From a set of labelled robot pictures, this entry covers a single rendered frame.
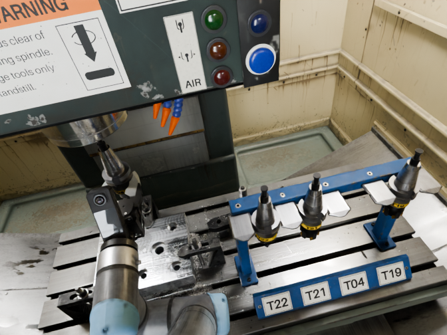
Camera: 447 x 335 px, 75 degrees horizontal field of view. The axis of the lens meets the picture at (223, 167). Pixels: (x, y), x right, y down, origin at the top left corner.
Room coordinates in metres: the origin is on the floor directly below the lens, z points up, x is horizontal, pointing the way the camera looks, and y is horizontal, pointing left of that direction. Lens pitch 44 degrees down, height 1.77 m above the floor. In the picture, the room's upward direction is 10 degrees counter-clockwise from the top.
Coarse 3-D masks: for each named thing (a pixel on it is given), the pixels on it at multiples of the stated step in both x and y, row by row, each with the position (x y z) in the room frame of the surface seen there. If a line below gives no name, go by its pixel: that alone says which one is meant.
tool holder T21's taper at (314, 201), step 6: (312, 192) 0.38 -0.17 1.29; (318, 192) 0.38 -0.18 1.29; (306, 198) 0.39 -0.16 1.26; (312, 198) 0.38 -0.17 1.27; (318, 198) 0.37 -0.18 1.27; (306, 204) 0.38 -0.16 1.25; (312, 204) 0.37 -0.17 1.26; (318, 204) 0.37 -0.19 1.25; (306, 210) 0.38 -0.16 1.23; (312, 210) 0.37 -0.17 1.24; (318, 210) 0.37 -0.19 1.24
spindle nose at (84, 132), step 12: (84, 120) 0.44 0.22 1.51; (96, 120) 0.44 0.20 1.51; (108, 120) 0.46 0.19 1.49; (120, 120) 0.48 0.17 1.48; (48, 132) 0.44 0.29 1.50; (60, 132) 0.43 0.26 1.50; (72, 132) 0.43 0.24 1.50; (84, 132) 0.43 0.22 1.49; (96, 132) 0.44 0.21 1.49; (108, 132) 0.45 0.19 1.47; (60, 144) 0.44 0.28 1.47; (72, 144) 0.43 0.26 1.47; (84, 144) 0.43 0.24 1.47
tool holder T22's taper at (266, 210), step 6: (270, 198) 0.38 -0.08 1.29; (258, 204) 0.38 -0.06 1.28; (264, 204) 0.37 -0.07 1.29; (270, 204) 0.37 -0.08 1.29; (258, 210) 0.38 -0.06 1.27; (264, 210) 0.37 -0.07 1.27; (270, 210) 0.37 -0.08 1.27; (258, 216) 0.37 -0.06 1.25; (264, 216) 0.36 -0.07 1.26; (270, 216) 0.36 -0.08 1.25; (258, 222) 0.37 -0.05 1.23; (264, 222) 0.36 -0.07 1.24; (270, 222) 0.36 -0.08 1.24
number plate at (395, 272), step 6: (390, 264) 0.34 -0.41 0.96; (396, 264) 0.34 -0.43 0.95; (402, 264) 0.34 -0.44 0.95; (378, 270) 0.34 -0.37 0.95; (384, 270) 0.33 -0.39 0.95; (390, 270) 0.33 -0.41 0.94; (396, 270) 0.33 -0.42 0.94; (402, 270) 0.33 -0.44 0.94; (378, 276) 0.33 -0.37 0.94; (384, 276) 0.32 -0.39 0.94; (390, 276) 0.32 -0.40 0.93; (396, 276) 0.32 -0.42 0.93; (402, 276) 0.32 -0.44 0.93; (384, 282) 0.31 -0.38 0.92; (390, 282) 0.31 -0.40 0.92
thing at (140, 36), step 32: (192, 0) 0.32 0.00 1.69; (224, 0) 0.33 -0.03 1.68; (128, 32) 0.32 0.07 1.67; (160, 32) 0.32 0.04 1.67; (224, 32) 0.32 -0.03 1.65; (128, 64) 0.32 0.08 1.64; (160, 64) 0.32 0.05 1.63; (224, 64) 0.32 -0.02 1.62; (96, 96) 0.31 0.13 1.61; (128, 96) 0.32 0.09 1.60; (160, 96) 0.32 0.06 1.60; (0, 128) 0.30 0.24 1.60; (32, 128) 0.31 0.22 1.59
